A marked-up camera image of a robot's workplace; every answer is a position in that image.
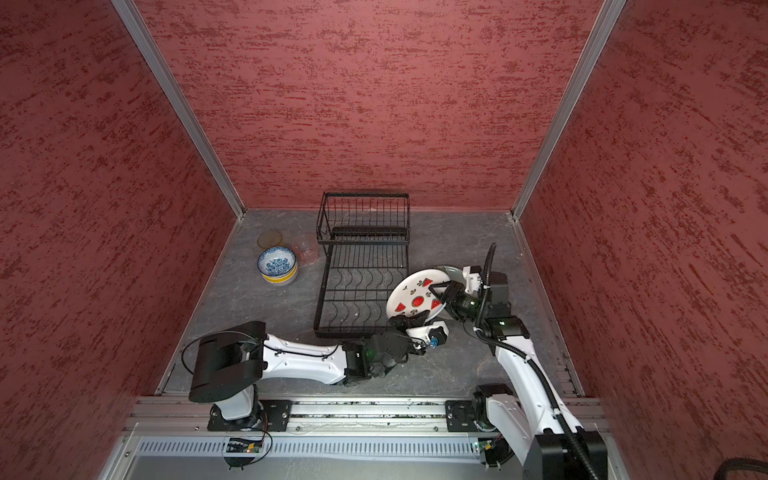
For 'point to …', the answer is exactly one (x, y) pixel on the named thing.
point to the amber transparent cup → (268, 239)
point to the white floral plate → (412, 294)
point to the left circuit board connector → (241, 452)
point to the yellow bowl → (281, 280)
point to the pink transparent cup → (306, 250)
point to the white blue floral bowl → (276, 261)
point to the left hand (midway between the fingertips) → (425, 314)
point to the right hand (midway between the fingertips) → (429, 297)
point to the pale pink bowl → (293, 278)
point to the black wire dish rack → (366, 238)
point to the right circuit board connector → (494, 451)
